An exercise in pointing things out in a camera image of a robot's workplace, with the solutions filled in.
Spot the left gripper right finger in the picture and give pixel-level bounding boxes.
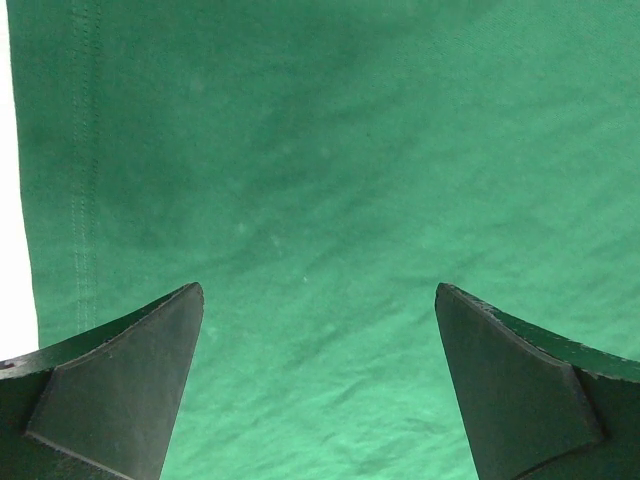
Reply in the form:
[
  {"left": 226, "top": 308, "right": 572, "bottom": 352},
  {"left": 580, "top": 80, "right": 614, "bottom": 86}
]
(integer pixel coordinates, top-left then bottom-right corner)
[{"left": 435, "top": 283, "right": 639, "bottom": 480}]

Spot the dark green t shirt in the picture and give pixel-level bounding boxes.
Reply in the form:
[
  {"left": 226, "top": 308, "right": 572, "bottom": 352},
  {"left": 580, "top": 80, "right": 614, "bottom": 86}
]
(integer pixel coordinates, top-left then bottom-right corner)
[{"left": 7, "top": 1, "right": 639, "bottom": 479}]

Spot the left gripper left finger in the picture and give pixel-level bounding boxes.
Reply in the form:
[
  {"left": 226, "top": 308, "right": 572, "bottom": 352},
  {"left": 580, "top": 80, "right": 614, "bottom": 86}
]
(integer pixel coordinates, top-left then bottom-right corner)
[{"left": 1, "top": 283, "right": 204, "bottom": 479}]

